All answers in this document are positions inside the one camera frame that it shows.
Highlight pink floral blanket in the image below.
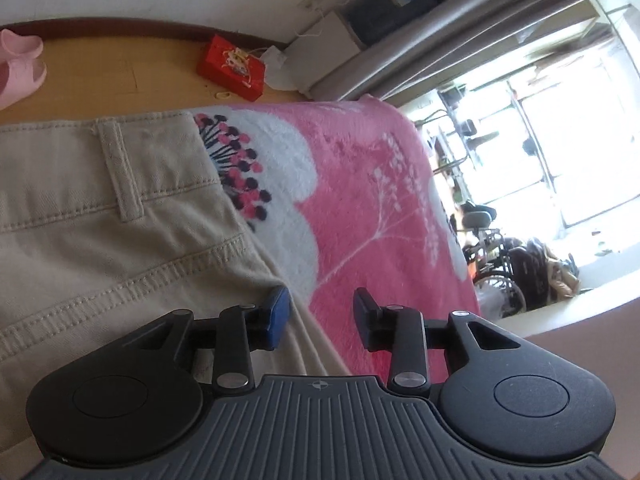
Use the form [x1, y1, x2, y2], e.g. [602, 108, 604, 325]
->
[192, 94, 485, 380]

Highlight grey curtain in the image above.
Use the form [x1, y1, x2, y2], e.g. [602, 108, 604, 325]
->
[306, 0, 640, 107]

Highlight red box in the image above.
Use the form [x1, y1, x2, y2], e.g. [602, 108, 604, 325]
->
[196, 35, 267, 102]

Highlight white box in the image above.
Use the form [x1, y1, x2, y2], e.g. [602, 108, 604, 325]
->
[280, 10, 363, 96]

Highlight pink slipper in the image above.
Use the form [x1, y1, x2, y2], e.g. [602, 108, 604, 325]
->
[0, 29, 44, 63]
[0, 57, 48, 111]

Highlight metal rack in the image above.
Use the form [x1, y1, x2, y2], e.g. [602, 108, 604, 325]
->
[414, 85, 501, 177]

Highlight beige pants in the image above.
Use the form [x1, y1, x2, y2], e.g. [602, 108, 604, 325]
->
[0, 110, 346, 471]

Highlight dark box with blue label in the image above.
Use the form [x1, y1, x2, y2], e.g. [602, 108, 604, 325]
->
[335, 0, 442, 52]

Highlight white crumpled bag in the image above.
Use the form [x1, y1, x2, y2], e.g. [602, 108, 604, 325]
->
[259, 46, 302, 93]

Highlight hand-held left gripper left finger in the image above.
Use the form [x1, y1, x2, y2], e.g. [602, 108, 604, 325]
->
[122, 285, 292, 396]

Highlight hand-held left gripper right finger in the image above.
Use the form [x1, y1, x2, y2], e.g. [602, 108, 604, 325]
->
[353, 287, 521, 396]

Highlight dark and tan bundle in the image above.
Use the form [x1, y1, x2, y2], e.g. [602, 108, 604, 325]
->
[520, 239, 582, 307]

